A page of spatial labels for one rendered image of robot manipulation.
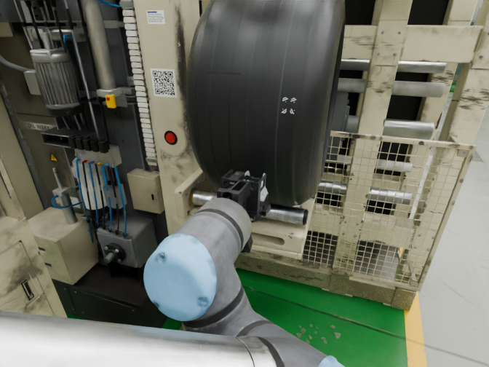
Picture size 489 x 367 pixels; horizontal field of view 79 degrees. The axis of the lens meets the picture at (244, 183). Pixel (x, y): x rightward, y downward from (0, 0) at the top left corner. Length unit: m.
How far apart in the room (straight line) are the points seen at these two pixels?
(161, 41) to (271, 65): 0.39
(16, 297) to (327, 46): 1.01
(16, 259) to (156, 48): 0.68
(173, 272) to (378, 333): 1.53
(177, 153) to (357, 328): 1.29
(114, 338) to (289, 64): 0.49
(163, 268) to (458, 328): 1.79
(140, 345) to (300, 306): 1.59
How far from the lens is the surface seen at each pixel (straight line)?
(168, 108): 0.91
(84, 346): 0.22
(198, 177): 0.94
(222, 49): 0.63
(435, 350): 1.86
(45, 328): 0.23
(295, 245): 0.84
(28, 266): 1.07
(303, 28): 0.62
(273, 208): 0.83
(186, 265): 0.34
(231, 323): 0.40
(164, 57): 0.89
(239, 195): 0.47
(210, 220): 0.40
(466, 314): 2.10
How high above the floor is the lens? 1.37
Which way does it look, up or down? 28 degrees down
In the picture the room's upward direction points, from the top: straight up
